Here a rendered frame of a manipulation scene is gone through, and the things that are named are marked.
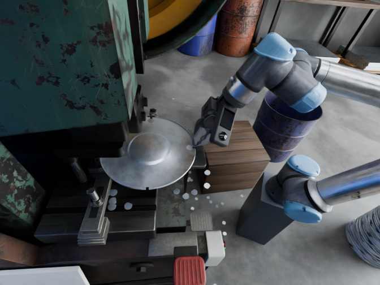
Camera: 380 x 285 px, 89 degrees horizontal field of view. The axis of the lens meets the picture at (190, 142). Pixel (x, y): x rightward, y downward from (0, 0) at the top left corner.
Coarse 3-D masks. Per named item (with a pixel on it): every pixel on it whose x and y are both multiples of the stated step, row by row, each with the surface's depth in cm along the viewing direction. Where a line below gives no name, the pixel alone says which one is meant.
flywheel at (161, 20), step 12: (156, 0) 63; (168, 0) 62; (180, 0) 60; (192, 0) 60; (156, 12) 63; (168, 12) 62; (180, 12) 63; (156, 24) 65; (168, 24) 65; (156, 36) 67
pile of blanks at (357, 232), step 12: (360, 216) 123; (372, 216) 112; (348, 228) 125; (360, 228) 116; (372, 228) 109; (348, 240) 124; (360, 240) 116; (372, 240) 109; (360, 252) 116; (372, 252) 110; (372, 264) 114
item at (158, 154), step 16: (144, 128) 65; (160, 128) 66; (176, 128) 67; (128, 144) 60; (144, 144) 60; (160, 144) 61; (176, 144) 62; (192, 144) 63; (112, 160) 56; (128, 160) 56; (144, 160) 56; (160, 160) 57; (176, 160) 58; (192, 160) 59; (112, 176) 52; (128, 176) 53; (144, 176) 53; (160, 176) 54; (176, 176) 54
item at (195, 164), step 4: (192, 136) 66; (196, 148) 62; (200, 148) 63; (196, 152) 61; (200, 152) 61; (204, 152) 62; (196, 156) 60; (200, 156) 60; (204, 156) 60; (196, 160) 59; (200, 160) 59; (204, 160) 59; (192, 164) 58; (196, 164) 58; (200, 164) 58; (204, 164) 58; (192, 168) 58; (196, 168) 58; (200, 168) 58
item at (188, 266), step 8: (184, 256) 43; (192, 256) 43; (176, 264) 41; (184, 264) 41; (192, 264) 42; (200, 264) 42; (176, 272) 40; (184, 272) 40; (192, 272) 41; (200, 272) 41; (176, 280) 39; (184, 280) 39; (192, 280) 40; (200, 280) 40
